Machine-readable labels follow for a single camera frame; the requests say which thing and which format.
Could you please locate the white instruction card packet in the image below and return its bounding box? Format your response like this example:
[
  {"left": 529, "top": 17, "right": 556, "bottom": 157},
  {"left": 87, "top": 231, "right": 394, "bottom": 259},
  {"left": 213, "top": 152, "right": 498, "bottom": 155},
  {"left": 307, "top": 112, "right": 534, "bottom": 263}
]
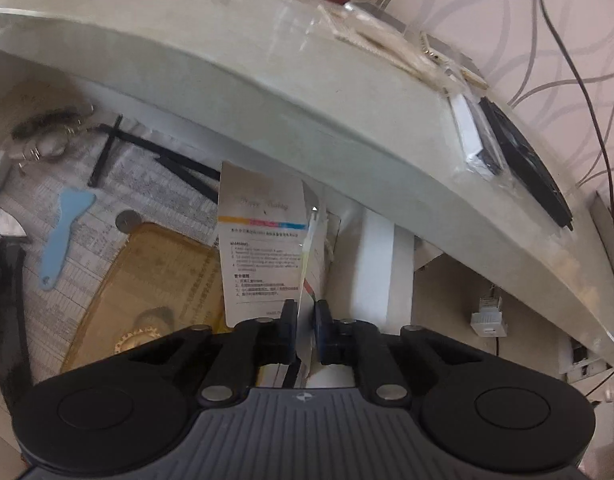
[{"left": 217, "top": 162, "right": 335, "bottom": 384}]

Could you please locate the silver coin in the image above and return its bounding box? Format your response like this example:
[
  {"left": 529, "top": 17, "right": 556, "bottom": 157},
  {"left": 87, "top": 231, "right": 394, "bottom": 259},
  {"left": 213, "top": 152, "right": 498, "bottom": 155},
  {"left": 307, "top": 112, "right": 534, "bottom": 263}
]
[{"left": 115, "top": 209, "right": 142, "bottom": 234}]

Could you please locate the light blue plastic scraper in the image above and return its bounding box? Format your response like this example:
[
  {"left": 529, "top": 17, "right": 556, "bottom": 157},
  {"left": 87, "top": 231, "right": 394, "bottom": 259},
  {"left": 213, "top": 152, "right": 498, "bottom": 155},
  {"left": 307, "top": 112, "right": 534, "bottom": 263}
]
[{"left": 39, "top": 188, "right": 95, "bottom": 292}]

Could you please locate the clear bag of toothpicks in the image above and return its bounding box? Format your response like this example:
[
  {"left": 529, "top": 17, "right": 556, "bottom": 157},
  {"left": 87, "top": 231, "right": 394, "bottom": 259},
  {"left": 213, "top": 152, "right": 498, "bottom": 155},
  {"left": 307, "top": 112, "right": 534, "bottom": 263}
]
[{"left": 318, "top": 3, "right": 488, "bottom": 92}]

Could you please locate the black hanging wall cable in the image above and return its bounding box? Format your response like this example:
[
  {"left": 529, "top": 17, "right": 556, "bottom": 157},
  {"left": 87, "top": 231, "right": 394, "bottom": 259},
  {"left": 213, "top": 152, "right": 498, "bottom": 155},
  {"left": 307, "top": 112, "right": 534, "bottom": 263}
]
[{"left": 521, "top": 0, "right": 614, "bottom": 221}]

